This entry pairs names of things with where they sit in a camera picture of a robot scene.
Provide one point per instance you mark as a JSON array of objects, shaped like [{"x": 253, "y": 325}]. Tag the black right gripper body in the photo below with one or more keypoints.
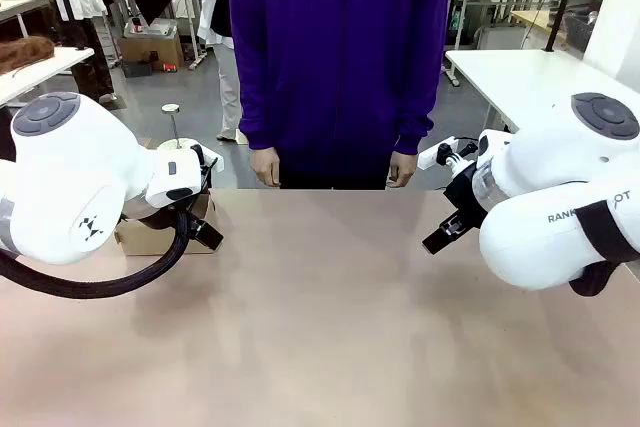
[{"x": 465, "y": 192}]

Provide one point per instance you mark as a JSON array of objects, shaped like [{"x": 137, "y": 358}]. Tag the small metal disc stand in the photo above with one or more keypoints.
[{"x": 171, "y": 119}]

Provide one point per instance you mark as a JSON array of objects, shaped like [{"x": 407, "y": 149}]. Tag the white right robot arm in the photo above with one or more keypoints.
[{"x": 545, "y": 162}]

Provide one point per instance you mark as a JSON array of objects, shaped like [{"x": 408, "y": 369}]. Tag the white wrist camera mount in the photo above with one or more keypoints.
[
  {"x": 212, "y": 159},
  {"x": 440, "y": 151}
]

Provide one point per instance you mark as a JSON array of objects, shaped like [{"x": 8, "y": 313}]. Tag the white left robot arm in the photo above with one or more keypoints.
[{"x": 75, "y": 172}]

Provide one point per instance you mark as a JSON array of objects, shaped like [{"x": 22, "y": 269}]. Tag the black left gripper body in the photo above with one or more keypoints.
[{"x": 150, "y": 217}]

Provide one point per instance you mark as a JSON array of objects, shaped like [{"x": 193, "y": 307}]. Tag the cardboard storage box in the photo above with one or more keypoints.
[{"x": 150, "y": 47}]

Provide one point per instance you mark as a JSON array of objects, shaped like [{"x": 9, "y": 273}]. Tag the brown cardboard cup carrier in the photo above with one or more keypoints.
[{"x": 145, "y": 243}]

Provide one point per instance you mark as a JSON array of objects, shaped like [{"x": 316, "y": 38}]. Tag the person's right hand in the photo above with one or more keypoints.
[{"x": 265, "y": 167}]

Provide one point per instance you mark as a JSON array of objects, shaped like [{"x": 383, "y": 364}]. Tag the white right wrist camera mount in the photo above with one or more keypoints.
[{"x": 440, "y": 151}]

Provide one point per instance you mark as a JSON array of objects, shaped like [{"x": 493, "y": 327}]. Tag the black tripod pole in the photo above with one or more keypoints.
[{"x": 562, "y": 2}]

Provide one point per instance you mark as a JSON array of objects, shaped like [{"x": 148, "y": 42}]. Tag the large white table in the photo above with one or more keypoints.
[{"x": 520, "y": 77}]

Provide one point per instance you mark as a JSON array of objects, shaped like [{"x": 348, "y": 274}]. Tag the brown furry object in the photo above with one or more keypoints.
[{"x": 25, "y": 53}]

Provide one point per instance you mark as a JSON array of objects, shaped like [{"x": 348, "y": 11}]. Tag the white table with brown item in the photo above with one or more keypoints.
[{"x": 35, "y": 74}]

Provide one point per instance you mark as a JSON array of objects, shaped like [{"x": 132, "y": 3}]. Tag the person in purple sweater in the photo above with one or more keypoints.
[{"x": 335, "y": 57}]

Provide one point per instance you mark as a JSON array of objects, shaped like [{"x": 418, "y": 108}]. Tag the person's left hand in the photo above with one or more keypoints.
[{"x": 402, "y": 169}]

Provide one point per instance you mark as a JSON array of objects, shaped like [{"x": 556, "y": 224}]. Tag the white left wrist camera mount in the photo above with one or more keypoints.
[{"x": 212, "y": 159}]

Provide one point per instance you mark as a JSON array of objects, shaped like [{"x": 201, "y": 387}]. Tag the person with white trousers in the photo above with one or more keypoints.
[{"x": 227, "y": 82}]

